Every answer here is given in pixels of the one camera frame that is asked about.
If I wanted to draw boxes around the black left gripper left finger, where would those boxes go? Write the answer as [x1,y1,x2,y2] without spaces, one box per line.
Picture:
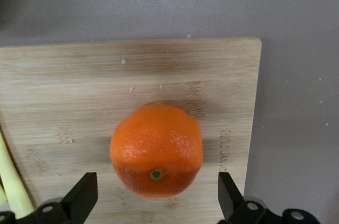
[16,172,99,224]

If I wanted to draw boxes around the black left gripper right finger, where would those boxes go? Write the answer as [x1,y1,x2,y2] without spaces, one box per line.
[217,172,283,224]

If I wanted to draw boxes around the orange tomato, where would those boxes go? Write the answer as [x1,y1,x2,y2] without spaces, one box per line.
[109,103,204,200]

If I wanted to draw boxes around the yellow plastic knife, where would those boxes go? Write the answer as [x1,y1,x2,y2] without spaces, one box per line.
[0,128,35,220]

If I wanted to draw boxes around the wooden cutting board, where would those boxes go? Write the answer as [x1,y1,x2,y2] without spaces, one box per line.
[0,37,263,224]

